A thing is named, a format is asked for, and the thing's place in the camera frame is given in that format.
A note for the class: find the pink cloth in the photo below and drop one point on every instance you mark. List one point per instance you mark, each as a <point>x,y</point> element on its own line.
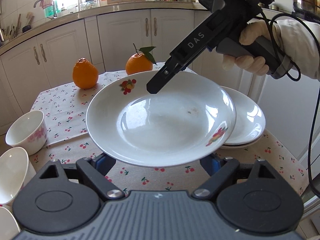
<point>47,2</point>

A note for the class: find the metal faucet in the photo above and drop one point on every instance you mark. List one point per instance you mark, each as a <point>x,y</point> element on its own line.
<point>37,2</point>

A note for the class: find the white refrigerator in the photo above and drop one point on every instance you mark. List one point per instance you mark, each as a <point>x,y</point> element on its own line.
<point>287,110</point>

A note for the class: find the pear-shaped orange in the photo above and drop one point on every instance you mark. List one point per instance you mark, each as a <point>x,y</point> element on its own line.
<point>85,76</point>

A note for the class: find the person's right hand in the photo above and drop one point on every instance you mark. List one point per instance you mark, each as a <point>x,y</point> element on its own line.
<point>255,30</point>

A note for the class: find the beige cherry print tablecloth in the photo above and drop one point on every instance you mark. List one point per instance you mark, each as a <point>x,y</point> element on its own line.
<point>155,180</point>

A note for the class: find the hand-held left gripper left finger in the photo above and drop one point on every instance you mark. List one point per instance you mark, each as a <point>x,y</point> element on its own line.
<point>105,165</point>

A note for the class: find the utensil holder with utensils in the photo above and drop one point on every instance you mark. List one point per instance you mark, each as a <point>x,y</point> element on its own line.
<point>17,25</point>

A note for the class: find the green dish soap bottle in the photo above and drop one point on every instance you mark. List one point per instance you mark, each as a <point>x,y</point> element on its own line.
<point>50,11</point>

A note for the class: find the white fruit print plate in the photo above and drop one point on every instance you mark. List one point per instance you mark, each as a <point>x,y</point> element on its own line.
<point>247,120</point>
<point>160,130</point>
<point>237,146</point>

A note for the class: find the white kitchen cabinet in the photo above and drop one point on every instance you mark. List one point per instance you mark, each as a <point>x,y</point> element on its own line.
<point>120,35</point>

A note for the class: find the white ceramic bowl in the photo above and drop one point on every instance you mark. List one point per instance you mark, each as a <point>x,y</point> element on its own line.
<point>25,127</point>
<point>12,175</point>
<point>7,225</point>

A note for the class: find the stainless steel pot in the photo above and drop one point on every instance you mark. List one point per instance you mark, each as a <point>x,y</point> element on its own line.
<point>307,2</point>

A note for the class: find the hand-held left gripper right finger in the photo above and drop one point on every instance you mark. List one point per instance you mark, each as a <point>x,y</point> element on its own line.
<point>211,166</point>

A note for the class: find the glass jar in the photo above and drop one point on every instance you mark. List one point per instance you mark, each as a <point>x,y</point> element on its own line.
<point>88,5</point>

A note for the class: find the orange with green leaf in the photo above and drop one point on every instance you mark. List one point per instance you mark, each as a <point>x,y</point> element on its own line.
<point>137,66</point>

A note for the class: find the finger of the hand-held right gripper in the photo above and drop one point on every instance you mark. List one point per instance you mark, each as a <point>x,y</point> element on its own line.
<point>160,80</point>

